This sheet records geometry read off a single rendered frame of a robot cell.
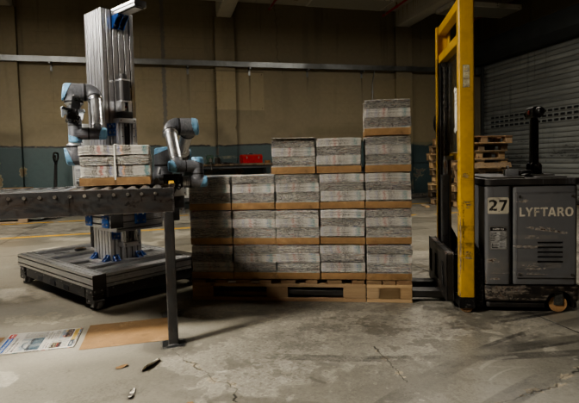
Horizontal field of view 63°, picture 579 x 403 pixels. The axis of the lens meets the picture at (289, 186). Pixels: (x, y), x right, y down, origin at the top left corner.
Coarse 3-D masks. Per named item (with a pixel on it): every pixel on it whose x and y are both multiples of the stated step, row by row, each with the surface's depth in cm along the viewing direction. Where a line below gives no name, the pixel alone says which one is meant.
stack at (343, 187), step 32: (192, 192) 314; (224, 192) 311; (256, 192) 308; (288, 192) 306; (320, 192) 311; (352, 192) 301; (192, 224) 315; (224, 224) 312; (256, 224) 309; (288, 224) 306; (320, 224) 317; (352, 224) 302; (192, 256) 317; (224, 256) 314; (256, 256) 312; (288, 256) 308; (320, 256) 309; (352, 256) 302; (192, 288) 318; (224, 288) 335; (256, 288) 333; (288, 288) 310; (352, 288) 304
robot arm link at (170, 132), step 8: (176, 120) 316; (168, 128) 310; (176, 128) 314; (168, 136) 307; (176, 136) 309; (168, 144) 303; (176, 144) 303; (176, 152) 297; (176, 160) 292; (184, 160) 294; (168, 168) 291; (176, 168) 290; (184, 168) 292
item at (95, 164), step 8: (80, 152) 258; (88, 152) 259; (96, 152) 260; (104, 152) 261; (80, 160) 259; (88, 160) 260; (96, 160) 261; (104, 160) 262; (80, 168) 259; (88, 168) 260; (96, 168) 261; (104, 168) 262; (80, 176) 259; (88, 176) 260; (96, 176) 261; (104, 176) 262
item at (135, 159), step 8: (120, 152) 263; (128, 152) 264; (136, 152) 265; (144, 152) 266; (128, 160) 265; (136, 160) 266; (144, 160) 267; (128, 168) 265; (136, 168) 266; (144, 168) 267; (152, 168) 294; (128, 176) 265; (136, 176) 266; (144, 176) 267; (128, 184) 265; (136, 184) 268; (144, 184) 269
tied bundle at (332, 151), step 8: (320, 144) 302; (328, 144) 301; (336, 144) 300; (344, 144) 299; (352, 144) 299; (360, 144) 298; (320, 152) 302; (328, 152) 302; (336, 152) 301; (344, 152) 300; (352, 152) 299; (360, 152) 298; (320, 160) 302; (328, 160) 301; (336, 160) 301; (344, 160) 300; (352, 160) 299; (360, 160) 298
